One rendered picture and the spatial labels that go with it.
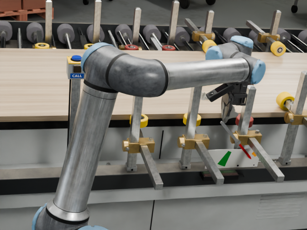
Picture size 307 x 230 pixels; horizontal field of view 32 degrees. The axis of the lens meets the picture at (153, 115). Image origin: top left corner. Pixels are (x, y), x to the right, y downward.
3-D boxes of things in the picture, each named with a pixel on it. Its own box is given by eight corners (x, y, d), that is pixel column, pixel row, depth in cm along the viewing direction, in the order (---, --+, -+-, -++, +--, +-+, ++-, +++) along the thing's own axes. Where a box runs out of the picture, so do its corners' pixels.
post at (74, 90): (77, 174, 230) (82, 78, 210) (66, 174, 229) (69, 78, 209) (76, 168, 234) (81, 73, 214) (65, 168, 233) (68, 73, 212)
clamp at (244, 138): (260, 144, 245) (262, 135, 243) (232, 145, 242) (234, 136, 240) (255, 138, 250) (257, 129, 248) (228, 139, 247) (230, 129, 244)
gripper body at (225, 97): (245, 107, 223) (250, 81, 217) (226, 107, 220) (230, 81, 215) (238, 99, 229) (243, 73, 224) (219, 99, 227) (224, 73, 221)
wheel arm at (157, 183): (162, 191, 208) (163, 182, 206) (154, 192, 208) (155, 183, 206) (139, 135, 246) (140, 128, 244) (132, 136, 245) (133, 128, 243)
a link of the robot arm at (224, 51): (227, 53, 196) (247, 47, 204) (203, 43, 203) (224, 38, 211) (223, 77, 200) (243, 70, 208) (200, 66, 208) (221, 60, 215)
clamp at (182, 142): (208, 149, 239) (210, 139, 237) (179, 150, 236) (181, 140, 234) (204, 142, 244) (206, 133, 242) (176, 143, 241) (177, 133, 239)
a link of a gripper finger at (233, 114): (237, 126, 227) (240, 106, 223) (224, 126, 225) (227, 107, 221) (234, 122, 230) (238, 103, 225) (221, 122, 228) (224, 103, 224)
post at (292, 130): (288, 165, 256) (312, 72, 234) (282, 165, 255) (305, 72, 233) (285, 161, 259) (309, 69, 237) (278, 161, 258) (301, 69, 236)
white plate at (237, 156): (257, 167, 251) (261, 148, 246) (204, 169, 244) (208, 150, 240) (256, 166, 251) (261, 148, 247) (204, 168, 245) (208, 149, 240)
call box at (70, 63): (85, 81, 209) (86, 62, 206) (67, 81, 208) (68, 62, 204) (83, 74, 215) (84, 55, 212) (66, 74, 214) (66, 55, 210)
